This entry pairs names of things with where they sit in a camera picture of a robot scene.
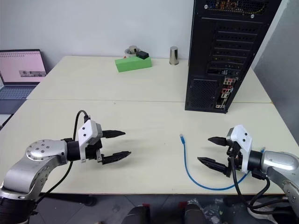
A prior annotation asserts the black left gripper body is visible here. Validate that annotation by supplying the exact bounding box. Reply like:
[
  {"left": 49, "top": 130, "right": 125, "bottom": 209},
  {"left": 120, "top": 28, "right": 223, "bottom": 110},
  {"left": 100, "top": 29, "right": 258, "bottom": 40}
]
[{"left": 85, "top": 139, "right": 104, "bottom": 162}]

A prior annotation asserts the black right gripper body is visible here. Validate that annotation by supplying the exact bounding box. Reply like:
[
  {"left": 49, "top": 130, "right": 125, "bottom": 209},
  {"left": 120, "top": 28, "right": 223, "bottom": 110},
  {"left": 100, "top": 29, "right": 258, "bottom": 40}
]
[{"left": 225, "top": 140, "right": 243, "bottom": 175}]

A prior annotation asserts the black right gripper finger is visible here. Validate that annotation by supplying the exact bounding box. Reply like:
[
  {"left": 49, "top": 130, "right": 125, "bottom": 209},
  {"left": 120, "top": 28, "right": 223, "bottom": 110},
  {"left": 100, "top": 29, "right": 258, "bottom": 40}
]
[
  {"left": 197, "top": 156, "right": 232, "bottom": 177},
  {"left": 207, "top": 136, "right": 228, "bottom": 147}
]

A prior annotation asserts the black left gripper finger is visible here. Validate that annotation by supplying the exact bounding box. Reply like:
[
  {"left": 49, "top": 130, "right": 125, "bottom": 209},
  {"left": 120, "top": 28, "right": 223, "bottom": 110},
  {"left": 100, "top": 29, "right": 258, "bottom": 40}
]
[
  {"left": 102, "top": 130, "right": 127, "bottom": 139},
  {"left": 101, "top": 151, "right": 132, "bottom": 165}
]

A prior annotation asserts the dark rounded shape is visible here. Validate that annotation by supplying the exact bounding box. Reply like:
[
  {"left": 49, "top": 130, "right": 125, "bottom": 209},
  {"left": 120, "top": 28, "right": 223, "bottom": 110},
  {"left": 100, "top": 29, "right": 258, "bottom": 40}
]
[
  {"left": 127, "top": 204, "right": 150, "bottom": 224},
  {"left": 184, "top": 203, "right": 208, "bottom": 224}
]

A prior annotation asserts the green rectangular box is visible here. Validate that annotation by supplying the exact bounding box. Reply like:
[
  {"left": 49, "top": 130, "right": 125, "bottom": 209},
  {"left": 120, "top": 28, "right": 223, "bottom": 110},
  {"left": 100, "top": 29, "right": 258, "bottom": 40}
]
[{"left": 114, "top": 56, "right": 153, "bottom": 74}]

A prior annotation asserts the small black box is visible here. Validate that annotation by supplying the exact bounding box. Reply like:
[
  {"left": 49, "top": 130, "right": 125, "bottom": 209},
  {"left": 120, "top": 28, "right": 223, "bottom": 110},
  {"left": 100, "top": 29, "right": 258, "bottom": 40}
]
[{"left": 136, "top": 50, "right": 150, "bottom": 60}]

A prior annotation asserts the black computer tower case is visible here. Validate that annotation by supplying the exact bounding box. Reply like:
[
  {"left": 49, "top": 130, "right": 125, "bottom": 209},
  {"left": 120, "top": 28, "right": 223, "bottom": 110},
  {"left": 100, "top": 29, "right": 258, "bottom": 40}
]
[{"left": 185, "top": 0, "right": 283, "bottom": 114}]

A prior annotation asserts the grey partition panel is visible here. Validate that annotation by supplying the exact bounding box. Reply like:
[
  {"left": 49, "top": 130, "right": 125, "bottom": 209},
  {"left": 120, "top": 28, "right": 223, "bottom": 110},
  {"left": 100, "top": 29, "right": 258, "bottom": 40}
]
[{"left": 250, "top": 0, "right": 299, "bottom": 133}]

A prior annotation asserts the stainless steel cup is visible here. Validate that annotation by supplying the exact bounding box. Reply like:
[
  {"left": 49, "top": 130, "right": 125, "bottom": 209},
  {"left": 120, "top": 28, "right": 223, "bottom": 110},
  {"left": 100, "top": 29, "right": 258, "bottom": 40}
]
[{"left": 169, "top": 46, "right": 180, "bottom": 66}]

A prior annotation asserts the grey open laptop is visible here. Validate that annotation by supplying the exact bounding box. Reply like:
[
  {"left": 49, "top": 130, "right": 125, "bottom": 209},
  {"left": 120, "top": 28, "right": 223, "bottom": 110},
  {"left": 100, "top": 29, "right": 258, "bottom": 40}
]
[{"left": 0, "top": 49, "right": 48, "bottom": 115}]

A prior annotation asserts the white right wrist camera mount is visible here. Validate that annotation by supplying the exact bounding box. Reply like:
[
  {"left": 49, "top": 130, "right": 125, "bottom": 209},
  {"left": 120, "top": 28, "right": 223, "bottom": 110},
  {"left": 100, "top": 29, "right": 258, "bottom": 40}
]
[{"left": 226, "top": 124, "right": 253, "bottom": 174}]

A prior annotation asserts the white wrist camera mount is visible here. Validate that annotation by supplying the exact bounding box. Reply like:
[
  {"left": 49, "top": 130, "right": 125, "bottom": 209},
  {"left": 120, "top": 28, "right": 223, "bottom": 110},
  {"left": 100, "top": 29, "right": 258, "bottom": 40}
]
[
  {"left": 226, "top": 124, "right": 253, "bottom": 174},
  {"left": 78, "top": 119, "right": 104, "bottom": 163}
]

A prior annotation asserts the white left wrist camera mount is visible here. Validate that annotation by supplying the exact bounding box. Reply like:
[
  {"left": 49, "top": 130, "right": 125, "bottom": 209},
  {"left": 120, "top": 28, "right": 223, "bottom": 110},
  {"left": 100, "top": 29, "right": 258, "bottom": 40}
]
[{"left": 78, "top": 119, "right": 104, "bottom": 163}]

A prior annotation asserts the blue ethernet cable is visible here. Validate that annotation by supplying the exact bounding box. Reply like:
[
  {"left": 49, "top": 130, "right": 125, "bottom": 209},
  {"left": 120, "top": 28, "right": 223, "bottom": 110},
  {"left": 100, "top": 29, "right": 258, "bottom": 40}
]
[{"left": 179, "top": 133, "right": 266, "bottom": 191}]

